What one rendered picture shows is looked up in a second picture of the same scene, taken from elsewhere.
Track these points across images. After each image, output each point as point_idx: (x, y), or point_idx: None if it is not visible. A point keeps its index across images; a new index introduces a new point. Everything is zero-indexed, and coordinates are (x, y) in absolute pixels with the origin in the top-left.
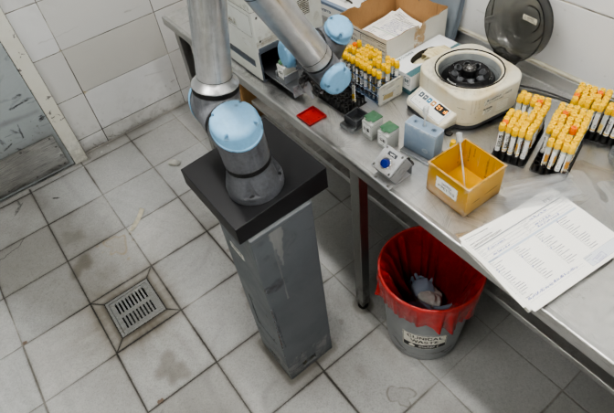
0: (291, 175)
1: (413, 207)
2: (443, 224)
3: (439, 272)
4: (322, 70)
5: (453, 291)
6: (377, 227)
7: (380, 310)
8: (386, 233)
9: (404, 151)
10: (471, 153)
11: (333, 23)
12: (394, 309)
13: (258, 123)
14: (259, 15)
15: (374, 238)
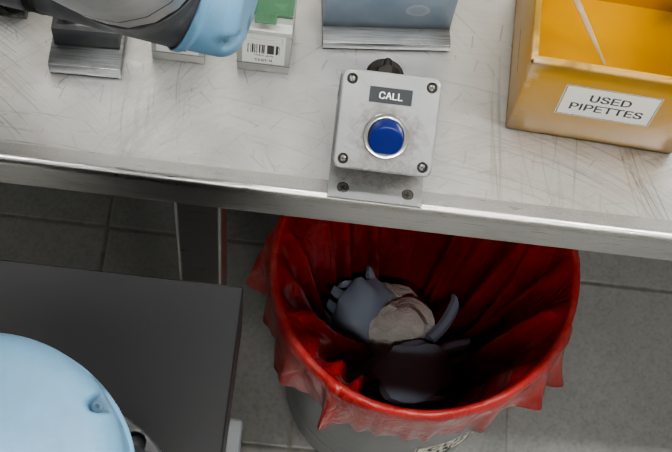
0: (159, 404)
1: (534, 215)
2: (648, 210)
3: (383, 245)
4: None
5: (441, 264)
6: (69, 210)
7: (259, 419)
8: (105, 208)
9: (341, 41)
10: None
11: None
12: (410, 435)
13: (103, 396)
14: None
15: (86, 247)
